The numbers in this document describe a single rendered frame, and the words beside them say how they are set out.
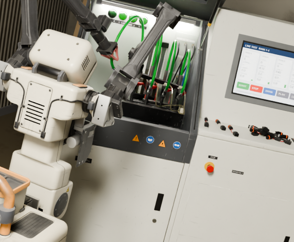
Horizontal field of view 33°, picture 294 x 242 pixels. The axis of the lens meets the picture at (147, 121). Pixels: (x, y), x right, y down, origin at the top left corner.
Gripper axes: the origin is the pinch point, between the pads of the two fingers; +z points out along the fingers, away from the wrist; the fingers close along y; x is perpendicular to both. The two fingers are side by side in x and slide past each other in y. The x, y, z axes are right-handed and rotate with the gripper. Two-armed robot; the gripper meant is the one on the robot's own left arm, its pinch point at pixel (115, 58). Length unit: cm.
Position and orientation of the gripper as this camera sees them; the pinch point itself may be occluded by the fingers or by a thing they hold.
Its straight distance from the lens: 252.4
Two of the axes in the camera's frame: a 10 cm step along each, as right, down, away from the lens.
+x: -4.6, 7.9, -4.0
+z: 4.4, 5.9, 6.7
